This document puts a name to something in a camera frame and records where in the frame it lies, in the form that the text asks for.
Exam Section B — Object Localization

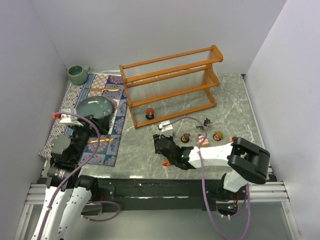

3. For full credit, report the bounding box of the brown-haired figurine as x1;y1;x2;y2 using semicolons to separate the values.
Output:
180;133;191;144

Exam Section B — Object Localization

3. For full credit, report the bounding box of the red-haired figurine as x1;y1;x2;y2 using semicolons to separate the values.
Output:
145;107;155;120

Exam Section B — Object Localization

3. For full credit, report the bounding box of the straw hat figurine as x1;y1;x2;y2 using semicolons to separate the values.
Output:
213;131;224;142

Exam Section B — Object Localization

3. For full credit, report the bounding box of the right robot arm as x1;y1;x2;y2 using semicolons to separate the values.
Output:
153;134;270;202

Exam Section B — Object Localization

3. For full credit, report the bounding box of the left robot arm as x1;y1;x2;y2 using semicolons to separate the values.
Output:
32;111;110;240

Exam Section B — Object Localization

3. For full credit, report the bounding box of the orange wooden three-tier shelf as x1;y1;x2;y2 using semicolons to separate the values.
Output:
119;45;224;129

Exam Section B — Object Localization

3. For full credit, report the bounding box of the teal ceramic plate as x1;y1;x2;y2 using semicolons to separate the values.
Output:
76;96;113;119

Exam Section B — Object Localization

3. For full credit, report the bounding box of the orange dragon toy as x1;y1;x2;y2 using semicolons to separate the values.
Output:
162;161;171;167

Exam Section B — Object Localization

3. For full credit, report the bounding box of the gold fork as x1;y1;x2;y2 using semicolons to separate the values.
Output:
88;137;114;144

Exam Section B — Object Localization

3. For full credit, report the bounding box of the patterned blue placemat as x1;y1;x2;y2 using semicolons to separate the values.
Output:
38;72;129;167

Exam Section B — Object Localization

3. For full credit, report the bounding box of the strawberry cake slice toy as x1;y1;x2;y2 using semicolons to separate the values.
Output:
197;134;210;148

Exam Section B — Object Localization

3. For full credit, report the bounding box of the gold knife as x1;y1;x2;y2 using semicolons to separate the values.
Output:
85;87;121;92

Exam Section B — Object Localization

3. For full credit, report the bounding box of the black yellow spiky figurine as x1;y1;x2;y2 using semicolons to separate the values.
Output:
196;117;211;130

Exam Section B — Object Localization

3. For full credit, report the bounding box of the green ceramic mug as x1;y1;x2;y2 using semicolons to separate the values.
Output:
67;65;90;85

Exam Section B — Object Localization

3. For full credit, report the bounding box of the pink donut strawberry toy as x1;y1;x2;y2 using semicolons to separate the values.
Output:
229;135;238;143

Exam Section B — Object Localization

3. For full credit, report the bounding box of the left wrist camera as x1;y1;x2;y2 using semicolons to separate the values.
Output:
52;108;83;126

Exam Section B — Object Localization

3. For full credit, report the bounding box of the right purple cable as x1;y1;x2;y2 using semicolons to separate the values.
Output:
169;116;251;240

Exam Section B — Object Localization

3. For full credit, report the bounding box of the purple cable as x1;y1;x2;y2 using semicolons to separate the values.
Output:
169;116;251;240
37;111;122;240

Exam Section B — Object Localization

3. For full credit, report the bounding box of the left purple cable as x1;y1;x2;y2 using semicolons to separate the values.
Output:
37;111;122;240

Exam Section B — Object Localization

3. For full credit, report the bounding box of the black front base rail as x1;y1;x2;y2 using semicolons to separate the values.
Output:
37;176;253;213

